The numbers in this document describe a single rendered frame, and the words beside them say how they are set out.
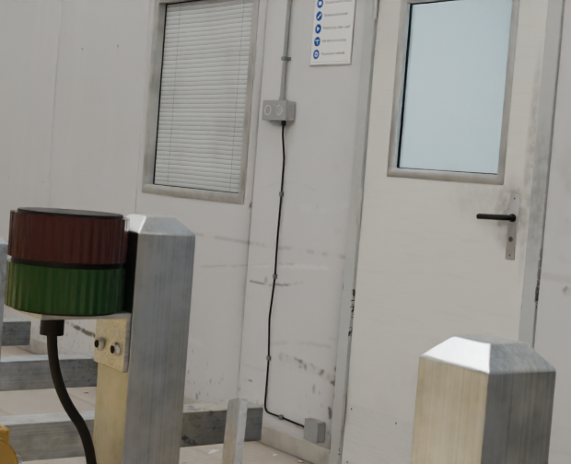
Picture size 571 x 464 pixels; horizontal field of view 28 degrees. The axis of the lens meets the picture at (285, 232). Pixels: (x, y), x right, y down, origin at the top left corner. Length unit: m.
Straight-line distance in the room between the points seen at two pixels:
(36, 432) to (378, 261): 3.56
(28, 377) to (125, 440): 0.58
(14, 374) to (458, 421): 0.81
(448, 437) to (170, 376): 0.24
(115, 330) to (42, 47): 6.40
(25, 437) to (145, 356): 0.32
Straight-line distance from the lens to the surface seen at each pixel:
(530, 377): 0.42
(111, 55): 6.23
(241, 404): 0.70
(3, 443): 0.83
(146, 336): 0.61
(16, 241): 0.58
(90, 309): 0.57
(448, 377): 0.41
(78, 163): 6.47
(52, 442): 0.93
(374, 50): 4.53
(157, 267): 0.60
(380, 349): 4.42
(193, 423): 0.99
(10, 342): 1.45
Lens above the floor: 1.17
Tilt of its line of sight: 3 degrees down
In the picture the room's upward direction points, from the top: 4 degrees clockwise
